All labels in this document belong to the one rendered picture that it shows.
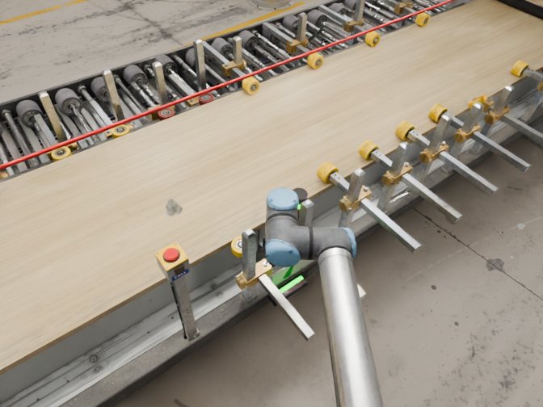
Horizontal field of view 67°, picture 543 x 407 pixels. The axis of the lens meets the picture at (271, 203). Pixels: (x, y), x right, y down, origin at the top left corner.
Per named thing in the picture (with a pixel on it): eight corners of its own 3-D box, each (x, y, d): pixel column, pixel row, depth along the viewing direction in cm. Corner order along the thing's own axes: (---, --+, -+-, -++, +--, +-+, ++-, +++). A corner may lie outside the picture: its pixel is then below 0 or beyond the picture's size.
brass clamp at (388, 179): (410, 176, 181) (414, 168, 178) (389, 189, 176) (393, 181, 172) (400, 168, 185) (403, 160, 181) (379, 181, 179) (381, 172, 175)
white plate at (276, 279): (319, 258, 178) (322, 245, 170) (271, 289, 167) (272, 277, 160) (318, 257, 178) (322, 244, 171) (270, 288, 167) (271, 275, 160)
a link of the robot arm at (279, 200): (266, 209, 112) (266, 182, 118) (264, 237, 121) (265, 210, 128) (300, 210, 112) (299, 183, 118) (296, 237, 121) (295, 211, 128)
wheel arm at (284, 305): (313, 337, 143) (315, 332, 139) (306, 342, 141) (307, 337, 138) (242, 251, 165) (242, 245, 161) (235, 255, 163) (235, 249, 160)
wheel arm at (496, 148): (528, 169, 186) (532, 163, 183) (523, 173, 185) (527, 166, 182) (438, 112, 211) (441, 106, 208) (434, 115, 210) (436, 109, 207)
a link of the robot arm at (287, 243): (310, 250, 105) (308, 212, 113) (264, 249, 104) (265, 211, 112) (306, 270, 112) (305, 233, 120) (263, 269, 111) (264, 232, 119)
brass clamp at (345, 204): (370, 201, 171) (373, 193, 167) (347, 216, 166) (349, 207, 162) (359, 192, 174) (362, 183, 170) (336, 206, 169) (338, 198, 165)
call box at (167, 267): (191, 272, 120) (188, 258, 114) (170, 285, 117) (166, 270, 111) (180, 256, 124) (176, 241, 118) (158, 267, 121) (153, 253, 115)
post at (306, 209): (301, 274, 180) (314, 203, 144) (296, 279, 179) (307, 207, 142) (296, 269, 182) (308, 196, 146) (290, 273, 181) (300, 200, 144)
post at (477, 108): (446, 179, 221) (485, 104, 185) (442, 182, 219) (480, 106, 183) (440, 175, 223) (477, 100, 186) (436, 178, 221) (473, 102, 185)
